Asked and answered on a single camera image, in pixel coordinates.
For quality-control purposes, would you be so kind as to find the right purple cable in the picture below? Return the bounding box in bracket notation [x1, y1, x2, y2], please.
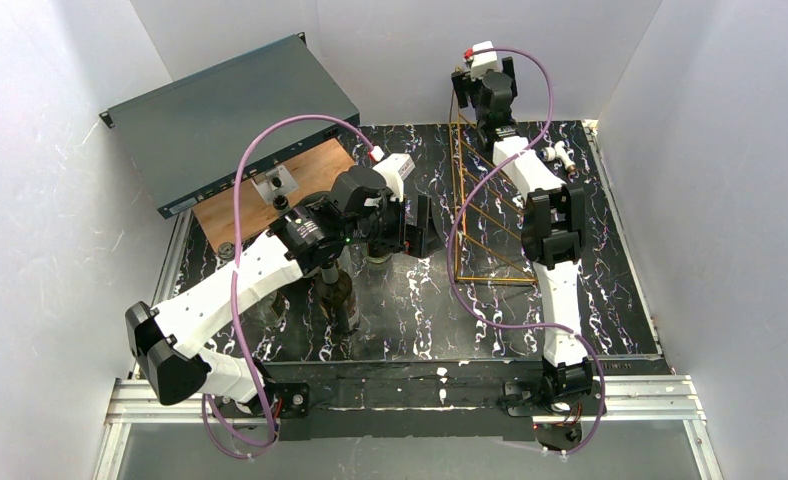
[445, 46, 607, 458]

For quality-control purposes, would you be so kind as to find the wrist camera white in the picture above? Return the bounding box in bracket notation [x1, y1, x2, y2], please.
[464, 41, 501, 81]
[372, 153, 415, 202]

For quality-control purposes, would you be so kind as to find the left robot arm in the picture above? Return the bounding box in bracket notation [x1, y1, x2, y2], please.
[125, 166, 443, 406]

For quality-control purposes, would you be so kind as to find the clear tall glass bottle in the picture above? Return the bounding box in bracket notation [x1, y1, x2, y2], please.
[365, 239, 402, 264]

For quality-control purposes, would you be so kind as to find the clear round glass bottle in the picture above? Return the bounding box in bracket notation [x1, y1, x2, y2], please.
[245, 290, 287, 328]

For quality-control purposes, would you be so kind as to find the grey rack server box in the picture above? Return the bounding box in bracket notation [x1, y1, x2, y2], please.
[100, 33, 360, 218]

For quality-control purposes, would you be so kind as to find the metal bracket with knob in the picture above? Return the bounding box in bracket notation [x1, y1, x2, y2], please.
[251, 165, 299, 205]

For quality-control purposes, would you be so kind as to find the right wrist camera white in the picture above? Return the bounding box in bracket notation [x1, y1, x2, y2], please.
[464, 41, 501, 81]

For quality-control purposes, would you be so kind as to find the aluminium frame rail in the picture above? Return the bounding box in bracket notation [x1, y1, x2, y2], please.
[94, 370, 723, 479]

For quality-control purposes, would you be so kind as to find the gold wire wine rack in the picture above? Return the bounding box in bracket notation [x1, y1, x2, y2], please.
[448, 91, 537, 286]

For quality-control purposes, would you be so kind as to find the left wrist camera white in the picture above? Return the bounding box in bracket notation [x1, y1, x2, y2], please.
[372, 153, 415, 202]

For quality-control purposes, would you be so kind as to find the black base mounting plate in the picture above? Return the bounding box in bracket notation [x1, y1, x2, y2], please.
[265, 359, 542, 441]

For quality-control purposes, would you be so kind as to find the dark brown wine bottle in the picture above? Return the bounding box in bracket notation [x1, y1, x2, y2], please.
[314, 261, 359, 336]

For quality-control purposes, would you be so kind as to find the white pipe fitting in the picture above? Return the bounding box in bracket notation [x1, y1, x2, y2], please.
[541, 140, 577, 176]

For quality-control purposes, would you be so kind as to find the wooden board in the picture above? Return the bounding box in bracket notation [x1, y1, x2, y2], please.
[193, 139, 355, 248]

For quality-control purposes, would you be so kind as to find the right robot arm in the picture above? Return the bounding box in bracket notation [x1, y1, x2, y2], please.
[451, 44, 593, 414]

